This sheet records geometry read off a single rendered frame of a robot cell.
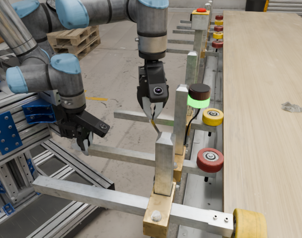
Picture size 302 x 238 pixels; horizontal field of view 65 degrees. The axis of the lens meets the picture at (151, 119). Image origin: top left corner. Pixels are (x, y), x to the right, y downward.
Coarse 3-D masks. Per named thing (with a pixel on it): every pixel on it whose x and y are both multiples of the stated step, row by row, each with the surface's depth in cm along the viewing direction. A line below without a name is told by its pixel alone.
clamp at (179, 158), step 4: (184, 148) 81; (184, 152) 79; (176, 156) 78; (180, 156) 78; (184, 156) 78; (176, 160) 76; (180, 160) 76; (180, 164) 74; (176, 168) 73; (180, 168) 73; (176, 172) 73; (180, 172) 73; (176, 176) 74; (180, 176) 73; (176, 180) 75; (180, 180) 75
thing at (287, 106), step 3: (285, 102) 98; (288, 102) 97; (282, 105) 98; (285, 105) 98; (288, 105) 97; (291, 105) 96; (294, 105) 95; (297, 105) 97; (282, 108) 96; (285, 108) 95; (288, 108) 95; (291, 108) 95; (294, 108) 95; (297, 108) 94; (300, 108) 95; (291, 111) 94; (294, 111) 94; (297, 111) 94; (300, 111) 94
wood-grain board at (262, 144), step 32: (224, 32) 199; (256, 32) 199; (288, 32) 199; (224, 64) 138; (256, 64) 138; (288, 64) 138; (224, 96) 105; (256, 96) 105; (288, 96) 105; (224, 128) 85; (256, 128) 85; (288, 128) 85; (224, 160) 72; (256, 160) 72; (288, 160) 72; (224, 192) 62; (256, 192) 62; (288, 192) 62; (288, 224) 54
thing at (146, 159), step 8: (96, 144) 84; (88, 152) 83; (96, 152) 82; (104, 152) 81; (112, 152) 81; (120, 152) 81; (128, 152) 81; (136, 152) 81; (120, 160) 81; (128, 160) 80; (136, 160) 79; (144, 160) 78; (152, 160) 78; (184, 160) 77; (184, 168) 76; (192, 168) 75; (208, 176) 75
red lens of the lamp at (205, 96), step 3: (189, 87) 66; (210, 87) 66; (189, 90) 66; (192, 90) 64; (210, 90) 64; (189, 93) 66; (192, 93) 65; (195, 93) 64; (198, 93) 63; (201, 93) 63; (204, 93) 63; (207, 93) 64; (192, 96) 65; (195, 96) 64; (198, 96) 64; (201, 96) 64; (204, 96) 64; (207, 96) 64; (195, 99) 65; (198, 99) 64; (201, 99) 64; (204, 99) 64
